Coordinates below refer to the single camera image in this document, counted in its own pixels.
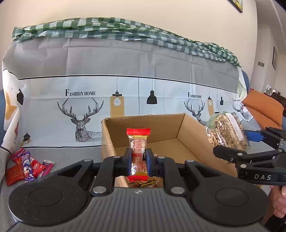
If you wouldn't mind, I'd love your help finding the round seed brittle pack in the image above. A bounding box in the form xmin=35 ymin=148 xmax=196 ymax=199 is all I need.
xmin=206 ymin=111 xmax=250 ymax=151

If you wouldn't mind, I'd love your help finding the purple white sachet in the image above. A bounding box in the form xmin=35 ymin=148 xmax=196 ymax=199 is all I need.
xmin=37 ymin=160 xmax=55 ymax=178

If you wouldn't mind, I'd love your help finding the wall picture frame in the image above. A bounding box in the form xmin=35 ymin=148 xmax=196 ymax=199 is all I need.
xmin=228 ymin=0 xmax=243 ymax=13

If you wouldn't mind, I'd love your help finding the blue sofa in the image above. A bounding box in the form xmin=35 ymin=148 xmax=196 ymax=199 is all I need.
xmin=0 ymin=89 xmax=6 ymax=143

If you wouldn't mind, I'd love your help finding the green checkered cloth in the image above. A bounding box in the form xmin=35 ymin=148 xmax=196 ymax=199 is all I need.
xmin=12 ymin=17 xmax=240 ymax=67

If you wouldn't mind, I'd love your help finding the person's right hand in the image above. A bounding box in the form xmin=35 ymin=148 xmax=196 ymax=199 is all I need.
xmin=270 ymin=186 xmax=286 ymax=218

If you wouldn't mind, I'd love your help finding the red spicy strip packet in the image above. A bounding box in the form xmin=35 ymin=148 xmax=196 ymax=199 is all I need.
xmin=10 ymin=148 xmax=46 ymax=178

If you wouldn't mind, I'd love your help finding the small red-ended sausage snack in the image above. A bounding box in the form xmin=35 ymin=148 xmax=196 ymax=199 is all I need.
xmin=126 ymin=128 xmax=151 ymax=182

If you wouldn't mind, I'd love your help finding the red square snack packet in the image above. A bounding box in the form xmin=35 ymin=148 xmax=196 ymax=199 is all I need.
xmin=5 ymin=163 xmax=25 ymax=186

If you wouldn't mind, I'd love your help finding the deer print sofa cover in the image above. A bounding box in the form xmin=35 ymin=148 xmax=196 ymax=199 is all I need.
xmin=1 ymin=37 xmax=259 ymax=173

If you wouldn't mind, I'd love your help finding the orange cushion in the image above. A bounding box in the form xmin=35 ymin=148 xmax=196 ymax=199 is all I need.
xmin=242 ymin=89 xmax=284 ymax=129

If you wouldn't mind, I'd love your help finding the wall switch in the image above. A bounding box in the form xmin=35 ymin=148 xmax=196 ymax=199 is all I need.
xmin=258 ymin=61 xmax=265 ymax=67

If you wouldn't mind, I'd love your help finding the brown cardboard box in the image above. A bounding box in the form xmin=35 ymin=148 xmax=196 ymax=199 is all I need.
xmin=101 ymin=114 xmax=237 ymax=177

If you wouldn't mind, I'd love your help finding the clear bag of crackers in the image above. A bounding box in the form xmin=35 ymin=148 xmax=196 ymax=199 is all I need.
xmin=125 ymin=177 xmax=163 ymax=188

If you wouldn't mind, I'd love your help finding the purple cow candy pack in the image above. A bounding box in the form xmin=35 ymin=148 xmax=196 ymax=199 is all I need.
xmin=21 ymin=152 xmax=34 ymax=183

